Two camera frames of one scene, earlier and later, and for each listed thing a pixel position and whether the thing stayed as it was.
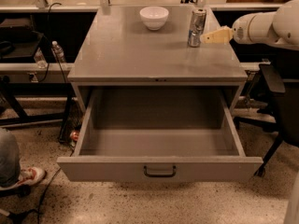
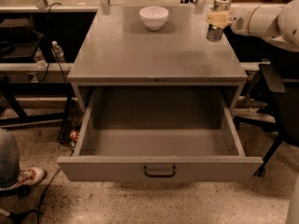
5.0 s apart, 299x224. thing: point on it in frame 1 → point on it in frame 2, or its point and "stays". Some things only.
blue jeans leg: [9, 159] stays
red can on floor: [75, 135] stays
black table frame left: [11, 91] stays
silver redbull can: [197, 21] → [215, 33]
